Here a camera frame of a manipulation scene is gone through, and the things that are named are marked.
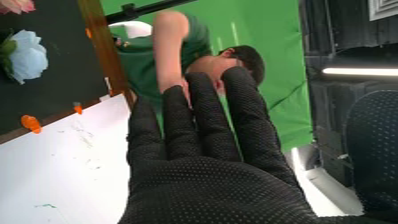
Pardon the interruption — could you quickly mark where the pink flower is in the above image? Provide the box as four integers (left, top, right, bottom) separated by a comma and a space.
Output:
0, 0, 38, 16

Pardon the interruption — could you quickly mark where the dark mat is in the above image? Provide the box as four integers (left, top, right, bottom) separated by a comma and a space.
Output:
0, 0, 112, 136

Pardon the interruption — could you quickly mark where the black stand pole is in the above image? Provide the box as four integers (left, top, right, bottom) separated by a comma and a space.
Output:
104, 0, 201, 25

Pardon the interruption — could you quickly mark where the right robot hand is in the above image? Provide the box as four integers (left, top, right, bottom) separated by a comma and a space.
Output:
118, 66, 398, 224

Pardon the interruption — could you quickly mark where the white sheet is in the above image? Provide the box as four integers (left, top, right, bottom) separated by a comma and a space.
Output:
0, 93, 136, 224

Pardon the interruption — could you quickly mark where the white flower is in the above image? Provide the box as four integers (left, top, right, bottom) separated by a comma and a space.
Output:
0, 29, 52, 85

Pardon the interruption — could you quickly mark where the person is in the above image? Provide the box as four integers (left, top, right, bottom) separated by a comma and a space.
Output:
107, 9, 269, 113

